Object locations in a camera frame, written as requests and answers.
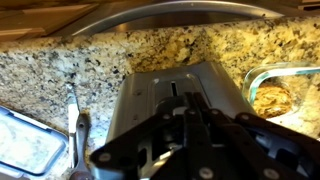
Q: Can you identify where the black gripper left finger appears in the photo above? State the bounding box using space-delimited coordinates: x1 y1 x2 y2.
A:
89 94 191 180

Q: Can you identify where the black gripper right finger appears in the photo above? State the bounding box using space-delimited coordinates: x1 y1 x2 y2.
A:
193 93 320 180

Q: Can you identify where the slice of bread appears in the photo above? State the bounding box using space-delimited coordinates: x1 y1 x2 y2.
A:
253 85 293 119

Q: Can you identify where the stainless steel two-slot toaster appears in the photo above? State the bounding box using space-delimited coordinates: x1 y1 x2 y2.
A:
105 60 258 180

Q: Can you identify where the clear glass food container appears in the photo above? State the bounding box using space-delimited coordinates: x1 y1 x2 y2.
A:
242 62 320 120

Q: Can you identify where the metal butter knife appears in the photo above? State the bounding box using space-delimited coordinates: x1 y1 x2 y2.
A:
66 84 79 168

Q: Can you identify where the blue-rimmed container lid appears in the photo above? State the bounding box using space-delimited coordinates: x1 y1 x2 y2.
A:
0 106 68 179

